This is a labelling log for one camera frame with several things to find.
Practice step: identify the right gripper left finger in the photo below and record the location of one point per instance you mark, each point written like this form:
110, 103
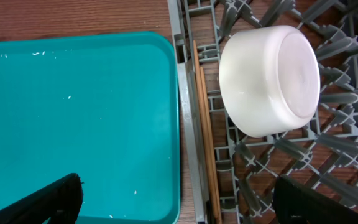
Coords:
57, 203

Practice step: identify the white bowl with food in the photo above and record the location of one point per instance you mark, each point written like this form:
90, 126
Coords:
269, 80

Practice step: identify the grey dishwasher rack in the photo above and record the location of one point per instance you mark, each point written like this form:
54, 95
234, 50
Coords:
322, 155

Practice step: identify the teal serving tray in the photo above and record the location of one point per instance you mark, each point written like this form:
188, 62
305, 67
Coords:
102, 106

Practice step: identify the wooden chopstick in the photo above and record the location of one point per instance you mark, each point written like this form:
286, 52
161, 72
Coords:
211, 140
200, 102

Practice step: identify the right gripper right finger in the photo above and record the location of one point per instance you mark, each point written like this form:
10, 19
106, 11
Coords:
294, 203

